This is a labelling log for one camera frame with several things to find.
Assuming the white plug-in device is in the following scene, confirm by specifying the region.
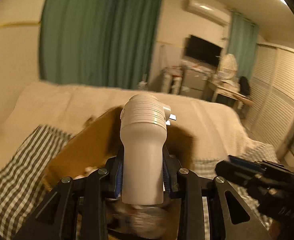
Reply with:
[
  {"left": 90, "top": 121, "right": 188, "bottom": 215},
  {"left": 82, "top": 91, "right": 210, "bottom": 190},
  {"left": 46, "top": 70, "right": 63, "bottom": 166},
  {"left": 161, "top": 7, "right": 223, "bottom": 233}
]
[{"left": 120, "top": 93, "right": 171, "bottom": 205}]

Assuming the cream quilted blanket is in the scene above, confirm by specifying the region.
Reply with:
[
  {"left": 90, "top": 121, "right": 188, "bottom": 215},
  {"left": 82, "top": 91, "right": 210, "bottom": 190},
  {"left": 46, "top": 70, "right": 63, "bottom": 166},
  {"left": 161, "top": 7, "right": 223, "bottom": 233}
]
[{"left": 0, "top": 81, "right": 263, "bottom": 185}]

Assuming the grey checked bed sheet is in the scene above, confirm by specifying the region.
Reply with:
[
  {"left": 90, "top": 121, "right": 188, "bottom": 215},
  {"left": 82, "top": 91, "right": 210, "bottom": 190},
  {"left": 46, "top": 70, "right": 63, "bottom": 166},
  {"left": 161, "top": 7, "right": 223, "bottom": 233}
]
[{"left": 0, "top": 125, "right": 72, "bottom": 239}]

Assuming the brown cardboard box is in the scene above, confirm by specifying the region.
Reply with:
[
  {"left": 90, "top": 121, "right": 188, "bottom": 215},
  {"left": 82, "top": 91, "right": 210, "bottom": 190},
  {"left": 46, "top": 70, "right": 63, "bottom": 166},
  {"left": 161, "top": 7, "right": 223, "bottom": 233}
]
[{"left": 40, "top": 106, "right": 195, "bottom": 240}]

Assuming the black bag on chair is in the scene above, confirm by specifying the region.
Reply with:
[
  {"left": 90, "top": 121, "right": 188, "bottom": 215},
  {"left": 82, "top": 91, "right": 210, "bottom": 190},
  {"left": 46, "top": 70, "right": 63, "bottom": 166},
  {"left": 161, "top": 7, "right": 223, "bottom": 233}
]
[{"left": 238, "top": 76, "right": 251, "bottom": 96}]

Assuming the wooden dressing table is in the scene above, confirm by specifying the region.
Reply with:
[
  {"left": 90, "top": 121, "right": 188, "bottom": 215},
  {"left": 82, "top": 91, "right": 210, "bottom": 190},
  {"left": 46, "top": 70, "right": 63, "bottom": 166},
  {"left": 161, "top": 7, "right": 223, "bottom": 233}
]
[{"left": 207, "top": 81, "right": 254, "bottom": 111}]

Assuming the white louvred wardrobe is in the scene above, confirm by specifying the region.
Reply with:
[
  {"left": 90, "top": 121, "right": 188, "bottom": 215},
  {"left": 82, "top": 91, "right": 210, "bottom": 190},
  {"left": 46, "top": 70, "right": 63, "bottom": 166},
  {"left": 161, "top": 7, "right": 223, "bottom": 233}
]
[{"left": 245, "top": 43, "right": 294, "bottom": 150}]

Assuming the white oval vanity mirror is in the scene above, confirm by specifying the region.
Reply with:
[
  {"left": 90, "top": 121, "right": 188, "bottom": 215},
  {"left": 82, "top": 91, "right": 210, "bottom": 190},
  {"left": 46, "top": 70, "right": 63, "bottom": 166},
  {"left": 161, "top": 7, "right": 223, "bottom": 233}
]
[{"left": 218, "top": 54, "right": 238, "bottom": 80}]

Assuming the teal curtain right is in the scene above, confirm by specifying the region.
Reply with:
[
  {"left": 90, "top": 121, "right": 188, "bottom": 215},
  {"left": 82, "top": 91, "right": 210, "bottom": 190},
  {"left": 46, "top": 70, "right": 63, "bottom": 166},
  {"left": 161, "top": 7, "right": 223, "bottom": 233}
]
[{"left": 227, "top": 11, "right": 259, "bottom": 80}]

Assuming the teal curtain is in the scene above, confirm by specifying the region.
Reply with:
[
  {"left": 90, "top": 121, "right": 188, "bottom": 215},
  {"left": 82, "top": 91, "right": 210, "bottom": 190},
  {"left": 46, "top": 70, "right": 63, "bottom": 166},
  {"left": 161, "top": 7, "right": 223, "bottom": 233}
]
[
  {"left": 39, "top": 0, "right": 162, "bottom": 89},
  {"left": 227, "top": 11, "right": 259, "bottom": 80}
]

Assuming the white air conditioner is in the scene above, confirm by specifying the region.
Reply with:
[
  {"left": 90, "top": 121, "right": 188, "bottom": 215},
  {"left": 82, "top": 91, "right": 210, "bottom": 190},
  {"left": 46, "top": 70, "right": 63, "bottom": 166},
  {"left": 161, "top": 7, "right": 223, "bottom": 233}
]
[{"left": 186, "top": 0, "right": 230, "bottom": 27}]

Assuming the teal curtain left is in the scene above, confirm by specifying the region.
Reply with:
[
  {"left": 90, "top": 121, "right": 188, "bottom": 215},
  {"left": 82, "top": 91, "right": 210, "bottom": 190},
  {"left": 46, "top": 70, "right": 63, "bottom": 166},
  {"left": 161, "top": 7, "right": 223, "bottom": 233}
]
[{"left": 39, "top": 0, "right": 162, "bottom": 89}]

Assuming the black wall television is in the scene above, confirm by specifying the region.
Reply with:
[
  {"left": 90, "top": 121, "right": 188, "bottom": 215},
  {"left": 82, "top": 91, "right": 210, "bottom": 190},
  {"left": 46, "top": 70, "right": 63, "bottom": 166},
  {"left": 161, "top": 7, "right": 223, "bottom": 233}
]
[{"left": 184, "top": 35, "right": 222, "bottom": 67}]

